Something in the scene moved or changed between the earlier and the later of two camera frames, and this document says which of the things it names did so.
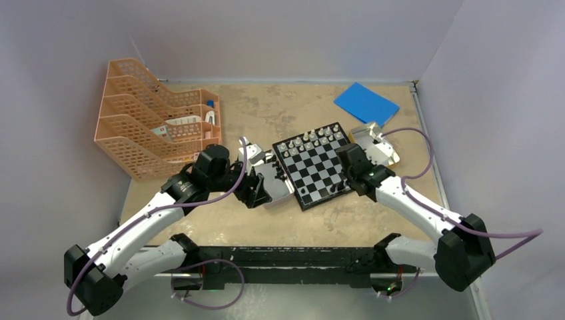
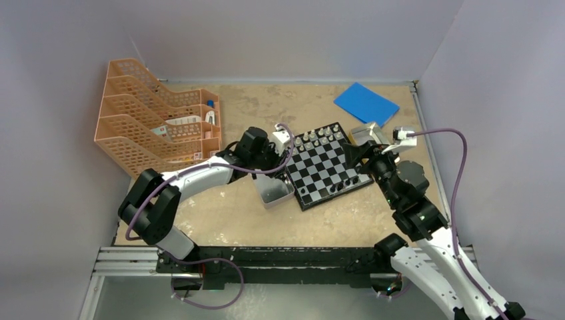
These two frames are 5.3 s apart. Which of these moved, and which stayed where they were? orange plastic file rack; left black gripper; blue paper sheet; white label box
Moved: left black gripper
Stayed: blue paper sheet; white label box; orange plastic file rack
